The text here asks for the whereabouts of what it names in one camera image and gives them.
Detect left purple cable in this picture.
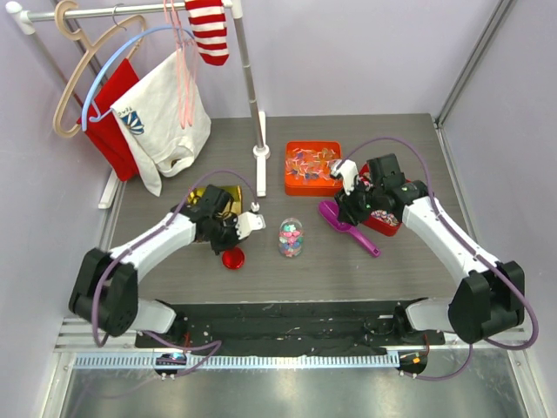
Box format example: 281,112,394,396
91,169,260,378

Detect aluminium rail frame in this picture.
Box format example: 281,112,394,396
43,342,546,417

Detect purple cable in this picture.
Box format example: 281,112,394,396
343,136,540,381
91,169,260,378

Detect orange candy box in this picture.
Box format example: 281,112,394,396
285,140,342,197

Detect red cloth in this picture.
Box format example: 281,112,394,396
85,58,139,182

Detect white clothes rack stand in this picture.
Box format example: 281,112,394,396
5,1,271,210

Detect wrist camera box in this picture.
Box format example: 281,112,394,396
235,212,266,240
330,159,359,195

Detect blue clothes hanger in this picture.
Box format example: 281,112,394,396
79,24,194,132

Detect red jar lid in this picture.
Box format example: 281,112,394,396
221,246,245,270

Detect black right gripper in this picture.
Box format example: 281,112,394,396
334,177,384,227

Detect wooden clothes hanger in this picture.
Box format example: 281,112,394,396
52,1,147,138

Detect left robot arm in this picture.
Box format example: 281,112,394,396
69,185,241,347

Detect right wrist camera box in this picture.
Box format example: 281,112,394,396
330,159,359,195

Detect gold tin of star candies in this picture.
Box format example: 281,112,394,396
187,185,243,215

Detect red lollipop box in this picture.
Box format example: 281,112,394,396
359,165,401,237

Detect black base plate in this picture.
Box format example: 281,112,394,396
162,300,445,357

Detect purple plastic scoop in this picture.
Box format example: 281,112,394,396
318,200,381,258

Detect red white striped sock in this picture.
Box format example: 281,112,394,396
185,0,229,66

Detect white cloth bag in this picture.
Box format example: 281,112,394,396
111,52,211,197

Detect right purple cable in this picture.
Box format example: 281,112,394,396
343,136,540,381

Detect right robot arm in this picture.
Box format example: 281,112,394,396
331,154,525,344

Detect pink wire hanger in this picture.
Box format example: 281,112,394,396
163,1,198,130

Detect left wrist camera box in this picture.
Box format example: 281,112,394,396
235,212,266,240

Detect clear plastic jar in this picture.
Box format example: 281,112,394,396
278,218,305,258

